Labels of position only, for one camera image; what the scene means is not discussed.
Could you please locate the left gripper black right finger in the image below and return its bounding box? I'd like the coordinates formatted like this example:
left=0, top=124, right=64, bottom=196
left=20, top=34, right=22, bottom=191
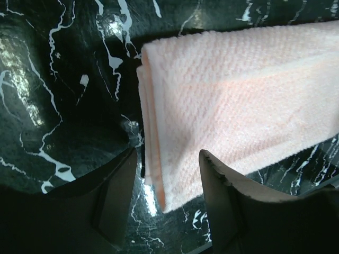
left=199, top=150, right=338, bottom=253

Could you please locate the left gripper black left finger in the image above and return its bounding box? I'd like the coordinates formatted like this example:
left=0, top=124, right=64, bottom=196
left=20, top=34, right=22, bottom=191
left=1, top=148, right=137, bottom=253

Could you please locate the pink towel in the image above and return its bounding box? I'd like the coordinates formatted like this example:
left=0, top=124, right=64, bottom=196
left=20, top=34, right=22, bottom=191
left=137, top=21, right=338, bottom=213

